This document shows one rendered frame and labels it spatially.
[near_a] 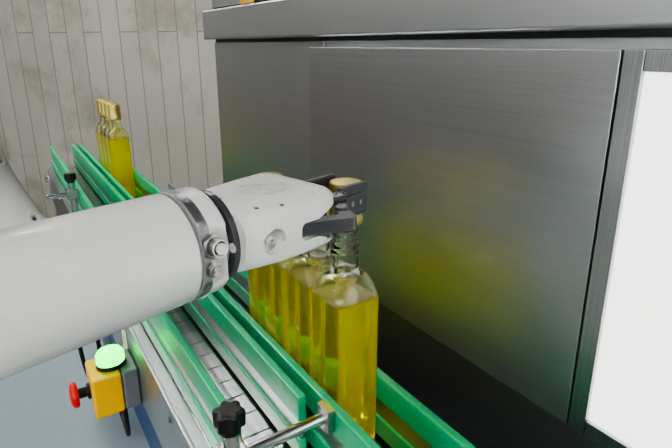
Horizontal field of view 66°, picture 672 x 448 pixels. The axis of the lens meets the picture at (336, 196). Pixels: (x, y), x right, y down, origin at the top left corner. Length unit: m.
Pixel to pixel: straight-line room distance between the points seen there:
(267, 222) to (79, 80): 3.58
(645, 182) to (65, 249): 0.41
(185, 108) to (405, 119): 2.90
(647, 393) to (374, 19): 0.49
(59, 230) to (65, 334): 0.06
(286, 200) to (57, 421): 0.96
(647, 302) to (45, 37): 3.92
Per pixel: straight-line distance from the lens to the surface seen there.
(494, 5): 0.54
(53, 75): 4.09
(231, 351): 0.77
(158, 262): 0.35
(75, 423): 1.27
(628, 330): 0.50
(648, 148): 0.45
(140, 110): 3.65
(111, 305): 0.34
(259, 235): 0.39
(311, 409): 0.62
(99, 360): 0.93
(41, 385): 1.42
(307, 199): 0.42
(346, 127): 0.72
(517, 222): 0.53
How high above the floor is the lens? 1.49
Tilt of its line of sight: 16 degrees down
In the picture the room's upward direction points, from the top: straight up
